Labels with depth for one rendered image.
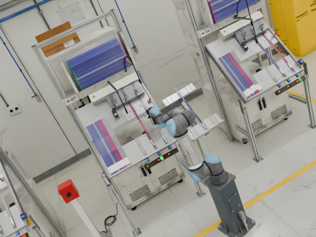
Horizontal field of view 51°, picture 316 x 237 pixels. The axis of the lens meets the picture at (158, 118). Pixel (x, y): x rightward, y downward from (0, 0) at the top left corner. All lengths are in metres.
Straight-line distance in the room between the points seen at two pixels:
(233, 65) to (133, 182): 1.53
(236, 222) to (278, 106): 1.56
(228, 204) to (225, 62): 1.40
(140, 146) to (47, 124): 2.05
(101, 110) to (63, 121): 1.70
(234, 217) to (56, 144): 2.87
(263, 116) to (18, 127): 3.11
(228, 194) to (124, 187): 1.16
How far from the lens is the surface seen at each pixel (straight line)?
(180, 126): 2.33
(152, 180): 3.48
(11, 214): 3.12
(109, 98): 3.07
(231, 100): 3.53
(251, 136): 3.44
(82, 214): 3.25
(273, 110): 3.92
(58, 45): 3.32
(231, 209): 2.80
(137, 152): 2.97
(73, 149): 4.94
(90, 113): 3.11
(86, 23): 3.04
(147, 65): 4.80
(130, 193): 3.47
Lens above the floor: 2.29
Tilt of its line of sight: 27 degrees down
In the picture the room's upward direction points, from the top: 23 degrees counter-clockwise
